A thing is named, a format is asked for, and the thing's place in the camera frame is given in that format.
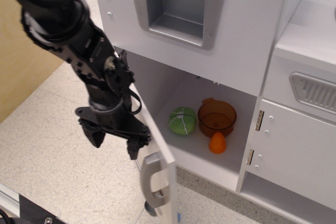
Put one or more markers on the grey blue toy scoop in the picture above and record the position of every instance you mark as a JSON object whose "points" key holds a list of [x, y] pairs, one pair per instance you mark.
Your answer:
{"points": [[150, 210]]}

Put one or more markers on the grey fridge door handle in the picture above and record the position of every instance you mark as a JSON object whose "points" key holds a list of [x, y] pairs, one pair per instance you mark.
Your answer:
{"points": [[153, 181]]}

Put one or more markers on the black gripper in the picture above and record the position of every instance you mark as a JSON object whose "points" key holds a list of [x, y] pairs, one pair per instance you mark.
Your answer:
{"points": [[97, 120]]}

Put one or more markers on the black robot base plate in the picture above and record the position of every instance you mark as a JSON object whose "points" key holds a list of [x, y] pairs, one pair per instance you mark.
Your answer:
{"points": [[30, 212]]}

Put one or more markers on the brass oven hinge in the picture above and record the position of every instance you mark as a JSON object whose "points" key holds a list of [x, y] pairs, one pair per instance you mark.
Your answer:
{"points": [[250, 156], [259, 120]]}

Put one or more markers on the aluminium frame rail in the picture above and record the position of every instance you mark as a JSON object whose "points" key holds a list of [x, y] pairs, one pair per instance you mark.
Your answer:
{"points": [[10, 201]]}

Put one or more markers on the white toy kitchen cabinet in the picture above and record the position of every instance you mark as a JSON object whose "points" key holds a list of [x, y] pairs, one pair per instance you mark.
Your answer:
{"points": [[259, 44]]}

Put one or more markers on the grey ice dispenser recess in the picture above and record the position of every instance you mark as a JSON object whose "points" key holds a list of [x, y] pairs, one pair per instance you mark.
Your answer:
{"points": [[194, 22]]}

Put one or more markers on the grey vent grille panel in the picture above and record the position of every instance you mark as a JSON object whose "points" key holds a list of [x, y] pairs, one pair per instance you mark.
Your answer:
{"points": [[314, 92]]}

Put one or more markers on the light wooden board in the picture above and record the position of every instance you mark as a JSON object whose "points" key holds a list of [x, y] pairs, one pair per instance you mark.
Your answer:
{"points": [[24, 66]]}

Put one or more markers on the orange toy carrot piece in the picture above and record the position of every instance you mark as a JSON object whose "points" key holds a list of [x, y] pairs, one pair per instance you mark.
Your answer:
{"points": [[217, 144]]}

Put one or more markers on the orange translucent toy pot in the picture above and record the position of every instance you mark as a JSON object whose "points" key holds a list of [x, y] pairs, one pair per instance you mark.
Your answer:
{"points": [[216, 116]]}

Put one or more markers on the lower brass oven hinge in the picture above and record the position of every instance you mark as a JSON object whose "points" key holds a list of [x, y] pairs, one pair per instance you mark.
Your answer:
{"points": [[250, 156]]}

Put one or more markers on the upper brass oven hinge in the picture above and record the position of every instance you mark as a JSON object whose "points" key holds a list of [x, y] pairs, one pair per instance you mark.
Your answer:
{"points": [[259, 120]]}

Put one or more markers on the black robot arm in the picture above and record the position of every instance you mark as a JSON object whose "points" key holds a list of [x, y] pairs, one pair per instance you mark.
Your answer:
{"points": [[64, 28]]}

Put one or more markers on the white low fridge door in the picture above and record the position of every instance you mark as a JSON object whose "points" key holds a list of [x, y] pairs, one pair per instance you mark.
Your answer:
{"points": [[168, 212]]}

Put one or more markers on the green toy cabbage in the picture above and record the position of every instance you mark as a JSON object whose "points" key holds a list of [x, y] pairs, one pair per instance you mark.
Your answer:
{"points": [[182, 121]]}

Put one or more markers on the white oven cabinet door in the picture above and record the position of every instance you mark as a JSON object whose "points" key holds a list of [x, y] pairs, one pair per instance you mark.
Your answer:
{"points": [[295, 151]]}

